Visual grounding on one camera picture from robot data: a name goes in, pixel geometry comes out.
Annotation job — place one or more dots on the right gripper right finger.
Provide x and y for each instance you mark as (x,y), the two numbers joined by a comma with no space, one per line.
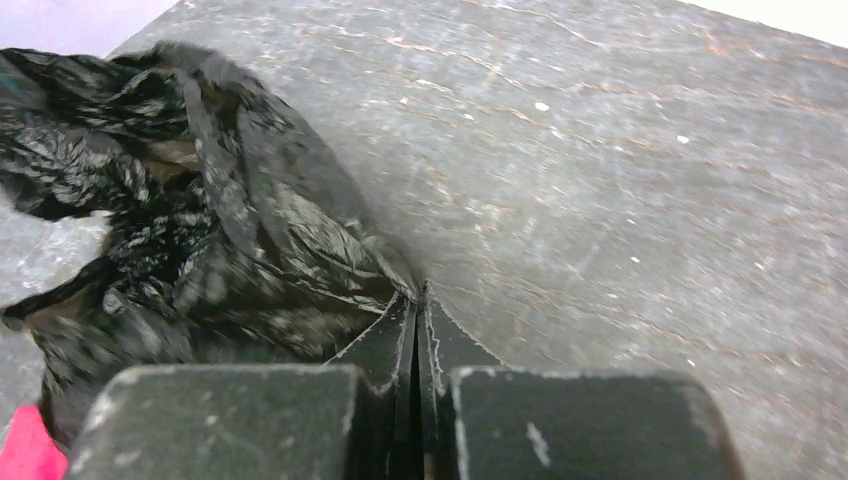
(481,419)

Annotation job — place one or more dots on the red cloth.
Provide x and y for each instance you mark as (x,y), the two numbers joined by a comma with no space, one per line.
(28,452)

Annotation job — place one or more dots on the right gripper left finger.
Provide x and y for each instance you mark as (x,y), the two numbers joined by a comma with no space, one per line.
(272,421)

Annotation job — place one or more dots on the black trash bag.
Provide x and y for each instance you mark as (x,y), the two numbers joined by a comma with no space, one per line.
(235,235)

